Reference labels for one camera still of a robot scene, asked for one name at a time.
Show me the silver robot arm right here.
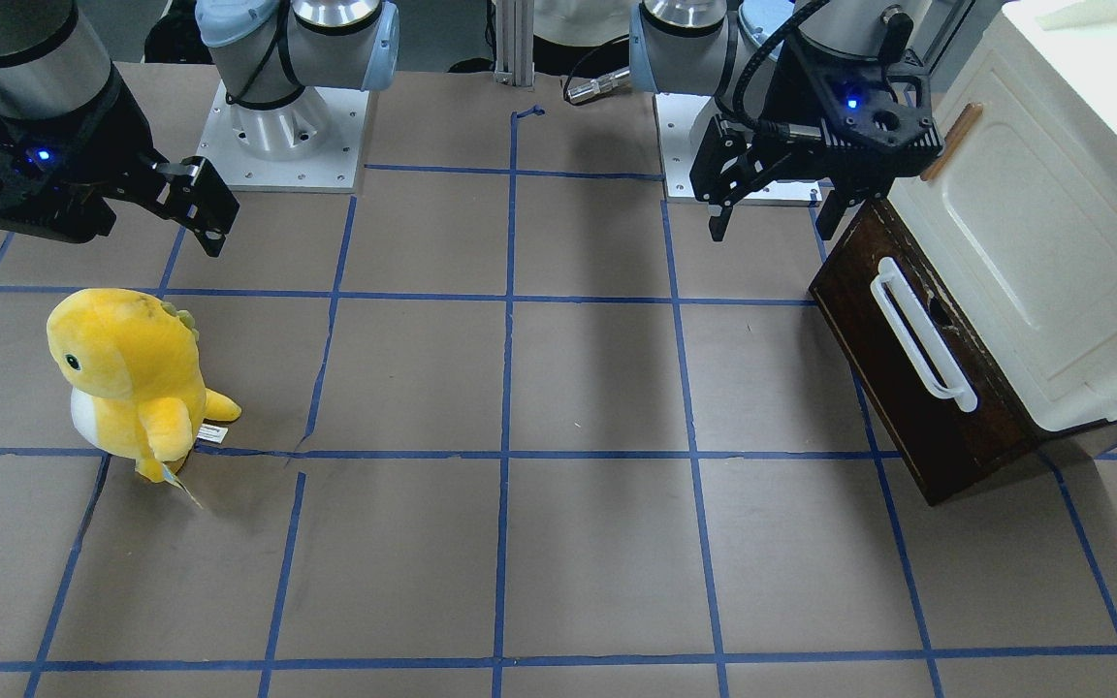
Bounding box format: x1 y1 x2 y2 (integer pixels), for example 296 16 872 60
0 1 399 257

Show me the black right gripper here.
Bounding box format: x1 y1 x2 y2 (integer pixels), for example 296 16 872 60
0 74 239 258

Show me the yellow plush dinosaur toy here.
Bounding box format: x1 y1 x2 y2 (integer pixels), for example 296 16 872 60
46 288 242 493

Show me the dark brown wooden drawer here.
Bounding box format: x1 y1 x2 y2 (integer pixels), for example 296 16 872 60
808 200 1107 507

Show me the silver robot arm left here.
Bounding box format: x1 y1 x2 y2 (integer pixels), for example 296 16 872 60
628 1 945 241

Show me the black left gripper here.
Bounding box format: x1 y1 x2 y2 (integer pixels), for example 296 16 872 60
690 39 943 242

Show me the cream plastic storage cabinet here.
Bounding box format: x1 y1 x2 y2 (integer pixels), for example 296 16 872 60
890 1 1117 431

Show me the aluminium frame post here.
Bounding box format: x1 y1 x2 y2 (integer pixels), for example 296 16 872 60
494 0 535 90

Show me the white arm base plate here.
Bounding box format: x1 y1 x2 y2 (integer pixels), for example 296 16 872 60
198 83 375 194
653 93 823 207

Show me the white drawer handle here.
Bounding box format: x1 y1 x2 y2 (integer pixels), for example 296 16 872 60
869 257 978 414

